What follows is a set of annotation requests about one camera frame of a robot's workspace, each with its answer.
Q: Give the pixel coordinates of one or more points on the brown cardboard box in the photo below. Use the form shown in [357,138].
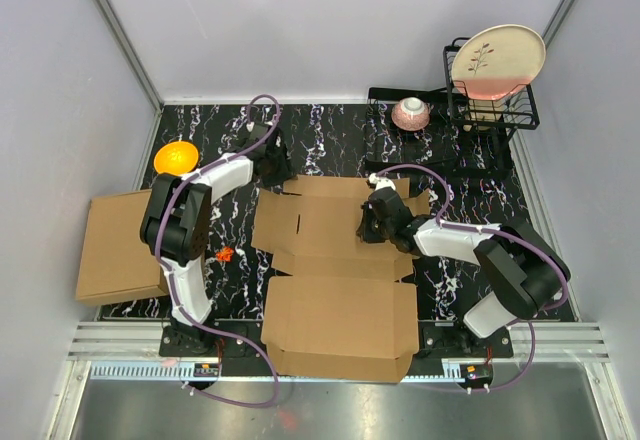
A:
[116,266]
[337,307]

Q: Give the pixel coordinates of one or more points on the black wire dish rack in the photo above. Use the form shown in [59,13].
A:
[450,144]

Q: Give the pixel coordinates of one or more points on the orange bowl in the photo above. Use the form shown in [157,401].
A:
[176,158]

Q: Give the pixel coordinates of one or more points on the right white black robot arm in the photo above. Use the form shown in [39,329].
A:
[526,276]

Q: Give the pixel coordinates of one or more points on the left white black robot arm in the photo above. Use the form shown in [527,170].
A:
[177,218]

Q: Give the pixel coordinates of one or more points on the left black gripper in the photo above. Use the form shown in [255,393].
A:
[286,171]

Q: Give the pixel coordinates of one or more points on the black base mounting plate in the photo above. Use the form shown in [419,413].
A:
[437,339]

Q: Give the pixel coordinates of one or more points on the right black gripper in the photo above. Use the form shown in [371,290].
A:
[364,231]

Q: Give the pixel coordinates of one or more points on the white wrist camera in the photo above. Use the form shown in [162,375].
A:
[377,182]
[258,129]

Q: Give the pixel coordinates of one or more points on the pink patterned ceramic bowl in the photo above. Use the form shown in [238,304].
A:
[411,114]

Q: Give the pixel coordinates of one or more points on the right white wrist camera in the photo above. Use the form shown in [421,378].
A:
[377,182]

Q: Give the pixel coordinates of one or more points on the small orange toy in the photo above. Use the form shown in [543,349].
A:
[225,255]

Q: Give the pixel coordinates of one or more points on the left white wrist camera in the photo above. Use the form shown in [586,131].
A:
[258,129]

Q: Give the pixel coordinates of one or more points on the beige cup in rack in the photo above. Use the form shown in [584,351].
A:
[484,110]

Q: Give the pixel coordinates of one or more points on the beige plate with leaf pattern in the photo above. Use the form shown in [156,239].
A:
[498,62]

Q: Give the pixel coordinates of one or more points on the closed brown cardboard box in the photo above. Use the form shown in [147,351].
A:
[116,266]

